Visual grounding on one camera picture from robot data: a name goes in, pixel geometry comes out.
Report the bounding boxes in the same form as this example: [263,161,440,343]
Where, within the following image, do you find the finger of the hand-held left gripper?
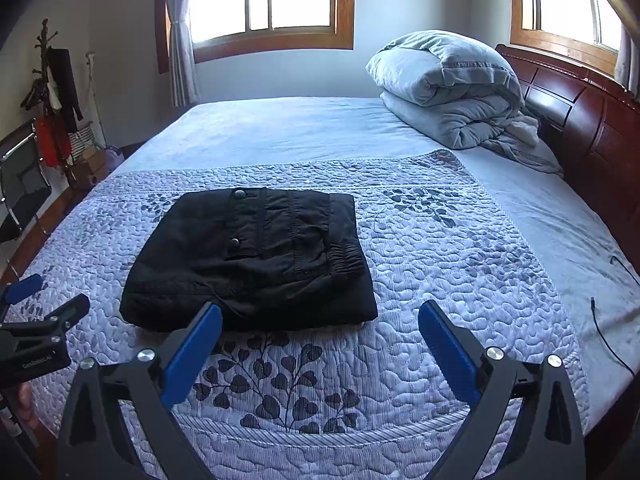
[0,274,43,318]
[30,292,91,336]

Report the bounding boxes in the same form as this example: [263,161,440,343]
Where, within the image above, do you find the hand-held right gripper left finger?
[59,301,224,480]

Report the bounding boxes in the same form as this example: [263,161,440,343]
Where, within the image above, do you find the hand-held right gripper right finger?
[417,300,587,480]

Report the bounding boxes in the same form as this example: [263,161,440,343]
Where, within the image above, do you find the black pants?
[120,186,379,333]

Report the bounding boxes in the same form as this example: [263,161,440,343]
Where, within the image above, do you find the person's left hand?
[19,385,40,428]

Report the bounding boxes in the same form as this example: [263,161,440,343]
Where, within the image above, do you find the quilted leaf-print bedspread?
[0,149,591,480]

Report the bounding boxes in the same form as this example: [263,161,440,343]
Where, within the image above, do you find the cardboard box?
[67,145,108,188]

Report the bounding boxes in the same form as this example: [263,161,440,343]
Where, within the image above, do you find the red hanging garment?
[35,115,73,168]

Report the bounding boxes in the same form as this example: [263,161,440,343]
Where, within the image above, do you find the white fluffy cloth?
[502,112,542,148]

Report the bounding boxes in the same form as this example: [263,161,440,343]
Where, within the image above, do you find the wooden coat rack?
[20,17,83,191]

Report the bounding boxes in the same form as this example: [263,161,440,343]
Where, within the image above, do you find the bed with blue sheet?
[0,95,640,436]

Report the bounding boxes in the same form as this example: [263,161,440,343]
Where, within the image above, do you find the wooden headboard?
[495,42,640,271]

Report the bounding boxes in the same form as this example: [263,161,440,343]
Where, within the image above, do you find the grey curtain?
[612,25,640,101]
[167,0,201,108]

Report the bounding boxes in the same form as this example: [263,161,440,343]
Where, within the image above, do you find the folded light blue duvet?
[365,30,563,176]

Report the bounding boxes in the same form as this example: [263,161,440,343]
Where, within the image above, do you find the black metal-frame chair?
[0,117,53,246]

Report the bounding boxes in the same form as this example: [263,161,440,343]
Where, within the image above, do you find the black cable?
[590,255,640,376]

